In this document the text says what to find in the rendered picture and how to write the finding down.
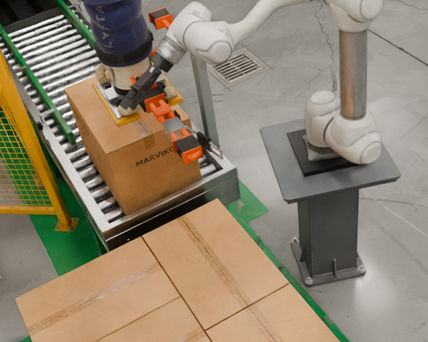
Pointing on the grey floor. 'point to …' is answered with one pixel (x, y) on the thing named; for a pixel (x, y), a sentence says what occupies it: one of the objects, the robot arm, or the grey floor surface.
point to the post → (205, 99)
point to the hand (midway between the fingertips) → (128, 104)
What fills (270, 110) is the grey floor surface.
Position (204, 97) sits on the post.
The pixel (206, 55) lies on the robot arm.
